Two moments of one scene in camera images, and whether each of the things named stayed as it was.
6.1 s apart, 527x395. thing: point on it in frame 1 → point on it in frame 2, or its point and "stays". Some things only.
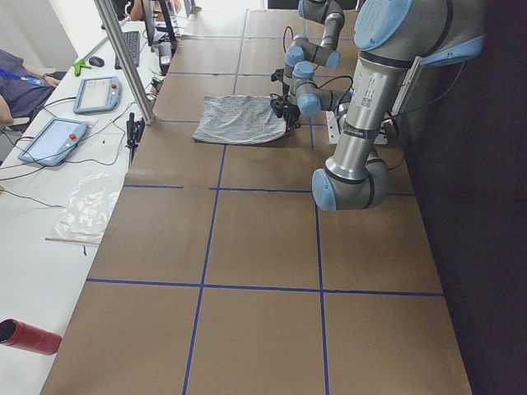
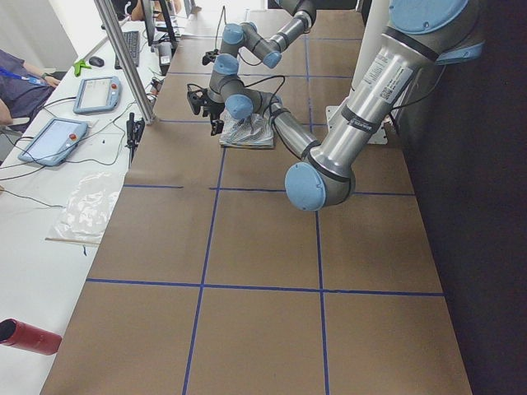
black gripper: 277,75 → 209,57
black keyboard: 132,41 stays
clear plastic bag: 86,208 stays
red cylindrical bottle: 17,334 stays
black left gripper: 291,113 → 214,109
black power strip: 134,129 stays
